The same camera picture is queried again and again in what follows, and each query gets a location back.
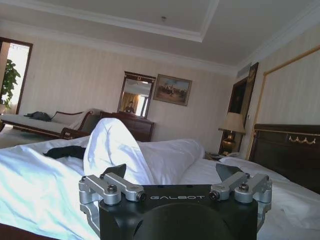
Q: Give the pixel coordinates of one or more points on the framed landscape painting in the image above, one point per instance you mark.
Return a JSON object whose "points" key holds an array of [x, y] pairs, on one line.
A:
{"points": [[172, 89]]}

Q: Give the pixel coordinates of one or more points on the ceiling smoke detector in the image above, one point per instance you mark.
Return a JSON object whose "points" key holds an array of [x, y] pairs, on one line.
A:
{"points": [[163, 19]]}

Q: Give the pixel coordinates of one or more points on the white rolled duvet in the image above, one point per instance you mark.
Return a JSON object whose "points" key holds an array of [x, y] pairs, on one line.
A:
{"points": [[117, 147]]}

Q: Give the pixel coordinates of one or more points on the white bed with sheet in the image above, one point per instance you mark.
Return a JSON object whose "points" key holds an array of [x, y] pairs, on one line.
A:
{"points": [[50, 190]]}

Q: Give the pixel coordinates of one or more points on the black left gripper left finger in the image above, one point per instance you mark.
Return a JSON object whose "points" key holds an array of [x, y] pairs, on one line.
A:
{"points": [[117, 183]]}

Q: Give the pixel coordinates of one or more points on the wooden framed mirror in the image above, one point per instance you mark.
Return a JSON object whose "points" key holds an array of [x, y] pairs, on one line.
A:
{"points": [[136, 96]]}

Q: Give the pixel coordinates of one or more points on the dark wooden dresser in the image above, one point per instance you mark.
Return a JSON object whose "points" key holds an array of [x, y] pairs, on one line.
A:
{"points": [[136, 127]]}

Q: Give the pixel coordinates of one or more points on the brass table lamp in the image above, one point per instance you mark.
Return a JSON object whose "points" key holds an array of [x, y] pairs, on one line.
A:
{"points": [[232, 130]]}

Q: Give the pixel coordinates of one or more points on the bedside telephone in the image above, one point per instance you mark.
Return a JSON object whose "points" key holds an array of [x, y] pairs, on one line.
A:
{"points": [[215, 156]]}

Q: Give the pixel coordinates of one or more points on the green potted plant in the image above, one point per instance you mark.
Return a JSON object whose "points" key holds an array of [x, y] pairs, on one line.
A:
{"points": [[8, 82]]}

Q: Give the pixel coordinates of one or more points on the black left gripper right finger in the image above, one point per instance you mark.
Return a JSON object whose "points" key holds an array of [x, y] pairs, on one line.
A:
{"points": [[237, 183]]}

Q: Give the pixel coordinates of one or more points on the wooden chaise longue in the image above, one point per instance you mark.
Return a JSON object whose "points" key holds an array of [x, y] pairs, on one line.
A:
{"points": [[47, 122]]}

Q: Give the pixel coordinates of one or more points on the dark wooden headboard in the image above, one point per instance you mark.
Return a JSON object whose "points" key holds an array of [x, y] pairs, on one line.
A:
{"points": [[287, 152]]}

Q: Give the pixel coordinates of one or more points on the black garment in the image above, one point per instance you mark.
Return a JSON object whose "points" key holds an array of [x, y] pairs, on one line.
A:
{"points": [[66, 151]]}

